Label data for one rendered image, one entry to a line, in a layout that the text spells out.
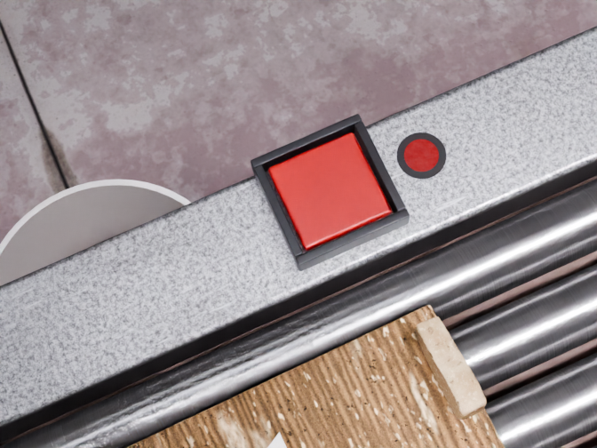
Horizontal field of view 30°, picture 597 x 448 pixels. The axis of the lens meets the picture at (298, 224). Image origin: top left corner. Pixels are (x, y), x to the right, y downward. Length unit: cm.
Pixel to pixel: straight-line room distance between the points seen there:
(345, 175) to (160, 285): 14
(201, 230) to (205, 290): 4
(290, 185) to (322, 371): 12
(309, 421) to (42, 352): 17
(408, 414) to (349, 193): 14
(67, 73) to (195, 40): 21
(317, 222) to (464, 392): 14
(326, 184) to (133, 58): 112
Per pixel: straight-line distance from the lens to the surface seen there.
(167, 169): 172
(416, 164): 72
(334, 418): 66
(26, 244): 137
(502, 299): 74
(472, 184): 72
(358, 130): 71
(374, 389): 66
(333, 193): 70
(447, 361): 64
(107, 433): 69
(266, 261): 70
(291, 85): 175
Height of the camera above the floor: 159
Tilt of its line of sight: 73 degrees down
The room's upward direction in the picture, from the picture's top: 9 degrees counter-clockwise
